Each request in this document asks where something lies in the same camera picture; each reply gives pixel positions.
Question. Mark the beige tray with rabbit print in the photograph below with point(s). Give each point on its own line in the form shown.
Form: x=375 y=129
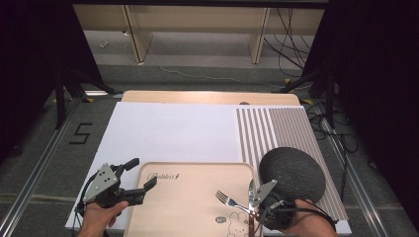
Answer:
x=184 y=204

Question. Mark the brown striped placemat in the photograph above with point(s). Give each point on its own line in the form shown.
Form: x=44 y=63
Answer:
x=283 y=128

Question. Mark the white board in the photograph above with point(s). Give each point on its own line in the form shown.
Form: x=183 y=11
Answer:
x=171 y=131

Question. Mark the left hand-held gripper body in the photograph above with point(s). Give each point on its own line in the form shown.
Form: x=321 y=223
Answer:
x=103 y=180

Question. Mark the dark grey round plate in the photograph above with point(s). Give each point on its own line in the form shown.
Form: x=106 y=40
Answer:
x=293 y=168

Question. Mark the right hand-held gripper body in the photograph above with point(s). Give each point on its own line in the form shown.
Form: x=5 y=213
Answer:
x=278 y=212

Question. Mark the black tripod stand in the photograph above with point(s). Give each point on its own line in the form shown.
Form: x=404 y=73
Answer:
x=329 y=95
x=61 y=98

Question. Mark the person's right hand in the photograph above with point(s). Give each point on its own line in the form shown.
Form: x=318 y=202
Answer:
x=309 y=214

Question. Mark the metal floor rail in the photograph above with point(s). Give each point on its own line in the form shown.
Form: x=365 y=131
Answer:
x=36 y=177
x=355 y=184

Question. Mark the black curtain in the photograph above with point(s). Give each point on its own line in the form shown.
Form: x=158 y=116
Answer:
x=378 y=82
x=33 y=49

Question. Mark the light wooden shelf frame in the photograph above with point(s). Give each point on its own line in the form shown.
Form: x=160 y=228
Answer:
x=197 y=16

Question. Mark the person's left hand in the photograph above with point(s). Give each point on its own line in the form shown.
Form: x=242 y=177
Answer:
x=97 y=219

